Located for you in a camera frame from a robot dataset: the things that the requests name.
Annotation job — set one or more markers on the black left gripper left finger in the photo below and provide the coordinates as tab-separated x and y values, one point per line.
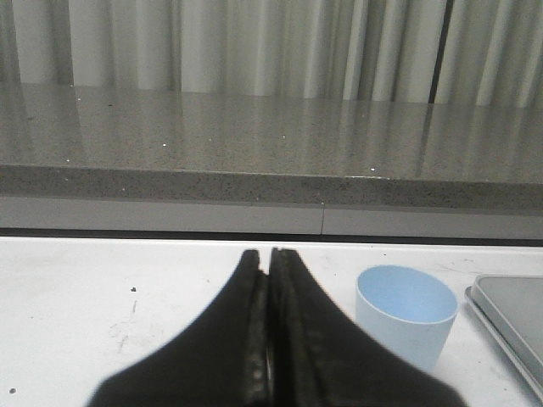
220	359

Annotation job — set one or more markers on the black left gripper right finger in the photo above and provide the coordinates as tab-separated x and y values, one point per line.
320	357

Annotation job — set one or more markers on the light blue plastic cup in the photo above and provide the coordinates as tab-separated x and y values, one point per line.
408	311

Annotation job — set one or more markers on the silver electronic kitchen scale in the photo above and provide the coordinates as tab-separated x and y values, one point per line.
510	307

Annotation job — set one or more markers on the grey stone counter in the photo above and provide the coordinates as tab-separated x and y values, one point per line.
101	158

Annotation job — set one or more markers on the white pleated curtain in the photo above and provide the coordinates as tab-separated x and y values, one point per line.
477	53

